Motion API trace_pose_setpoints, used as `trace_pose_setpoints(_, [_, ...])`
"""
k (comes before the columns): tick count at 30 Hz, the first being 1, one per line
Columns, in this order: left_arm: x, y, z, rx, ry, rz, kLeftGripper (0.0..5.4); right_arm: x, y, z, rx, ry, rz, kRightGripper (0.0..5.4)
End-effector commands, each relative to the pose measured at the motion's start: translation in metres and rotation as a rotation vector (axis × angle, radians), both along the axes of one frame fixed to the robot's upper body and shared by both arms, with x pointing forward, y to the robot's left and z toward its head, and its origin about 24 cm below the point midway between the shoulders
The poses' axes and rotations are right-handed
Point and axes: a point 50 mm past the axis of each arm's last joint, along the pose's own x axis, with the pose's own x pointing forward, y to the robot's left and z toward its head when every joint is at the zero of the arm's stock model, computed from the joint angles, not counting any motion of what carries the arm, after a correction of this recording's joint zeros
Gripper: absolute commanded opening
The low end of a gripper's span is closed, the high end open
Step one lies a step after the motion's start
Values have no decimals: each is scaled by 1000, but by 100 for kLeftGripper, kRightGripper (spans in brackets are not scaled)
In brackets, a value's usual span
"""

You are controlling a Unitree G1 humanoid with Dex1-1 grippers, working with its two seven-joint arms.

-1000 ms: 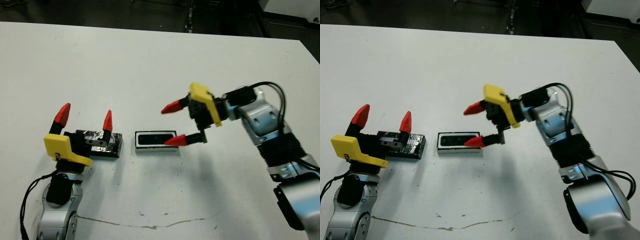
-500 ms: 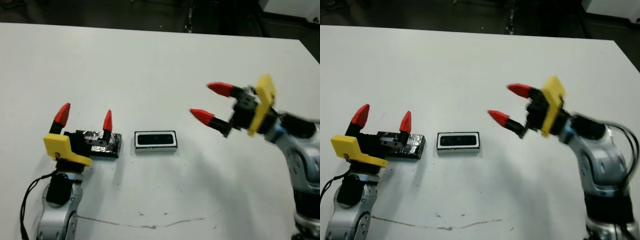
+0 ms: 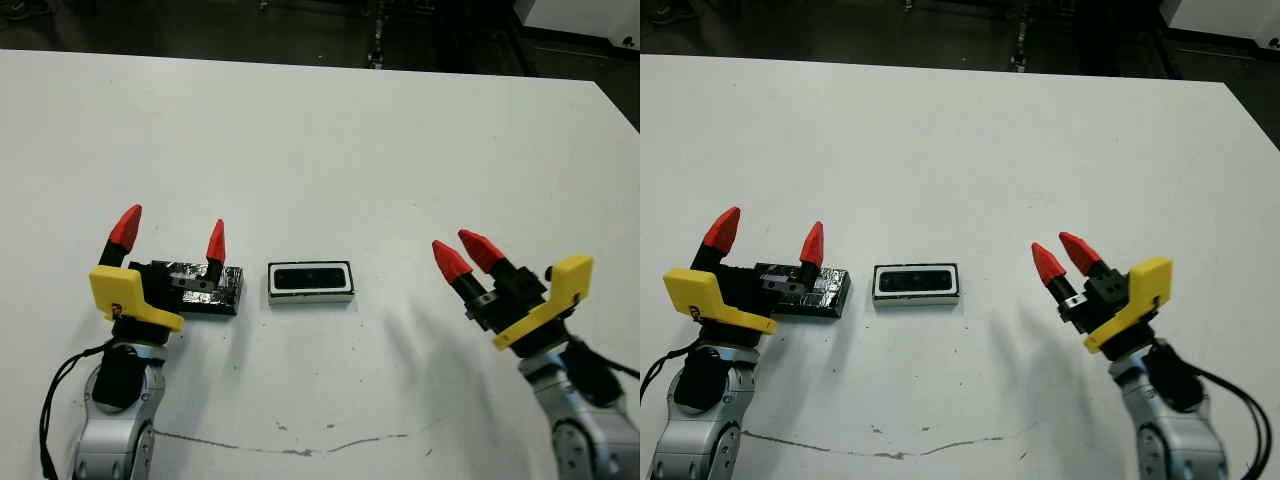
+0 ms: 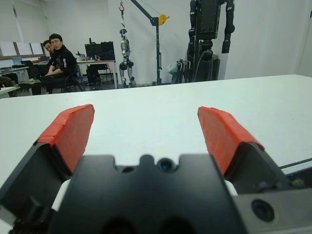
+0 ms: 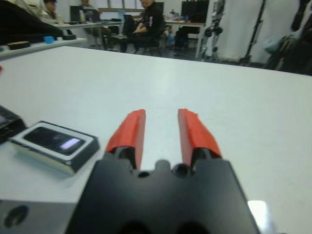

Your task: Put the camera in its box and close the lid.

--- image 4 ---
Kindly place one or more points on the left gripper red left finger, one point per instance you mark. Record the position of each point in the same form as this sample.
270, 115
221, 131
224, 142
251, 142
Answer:
65, 136

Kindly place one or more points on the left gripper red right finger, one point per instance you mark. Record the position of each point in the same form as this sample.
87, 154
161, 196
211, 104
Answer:
224, 136

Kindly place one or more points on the black office chair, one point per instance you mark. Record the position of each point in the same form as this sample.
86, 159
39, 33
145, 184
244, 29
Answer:
73, 80

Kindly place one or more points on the man in black printed jacket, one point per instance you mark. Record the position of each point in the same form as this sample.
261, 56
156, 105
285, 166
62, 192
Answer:
64, 61

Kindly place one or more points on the low white side table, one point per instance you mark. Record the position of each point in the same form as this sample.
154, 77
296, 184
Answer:
5, 90

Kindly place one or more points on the folded black trolley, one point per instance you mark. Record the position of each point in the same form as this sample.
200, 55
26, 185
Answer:
181, 70

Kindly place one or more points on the white desk with monitors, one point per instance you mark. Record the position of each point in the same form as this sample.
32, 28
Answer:
97, 61

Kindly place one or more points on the long white work desk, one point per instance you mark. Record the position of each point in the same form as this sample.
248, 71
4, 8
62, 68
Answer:
12, 70

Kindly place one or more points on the black computer monitor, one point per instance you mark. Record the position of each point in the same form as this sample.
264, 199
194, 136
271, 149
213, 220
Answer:
92, 50

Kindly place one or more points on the person in dark clothes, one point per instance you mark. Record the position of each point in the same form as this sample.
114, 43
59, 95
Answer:
47, 46

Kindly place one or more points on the small silver humanoid robot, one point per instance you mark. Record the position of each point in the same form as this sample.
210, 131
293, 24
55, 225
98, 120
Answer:
125, 48

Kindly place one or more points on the black crane with yellow winch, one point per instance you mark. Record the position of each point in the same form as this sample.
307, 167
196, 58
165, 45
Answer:
157, 48

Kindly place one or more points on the large black humanoid robot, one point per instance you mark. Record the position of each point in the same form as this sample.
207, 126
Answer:
209, 19

